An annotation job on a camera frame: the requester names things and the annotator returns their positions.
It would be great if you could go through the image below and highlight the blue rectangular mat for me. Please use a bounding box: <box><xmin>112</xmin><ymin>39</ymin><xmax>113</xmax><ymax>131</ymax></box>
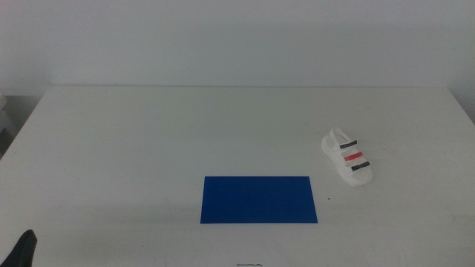
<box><xmin>200</xmin><ymin>176</ymin><xmax>318</xmax><ymax>225</ymax></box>

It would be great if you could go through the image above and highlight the white sandal with striped straps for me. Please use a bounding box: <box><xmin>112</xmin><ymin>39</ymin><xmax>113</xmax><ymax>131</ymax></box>
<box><xmin>321</xmin><ymin>127</ymin><xmax>373</xmax><ymax>187</ymax></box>

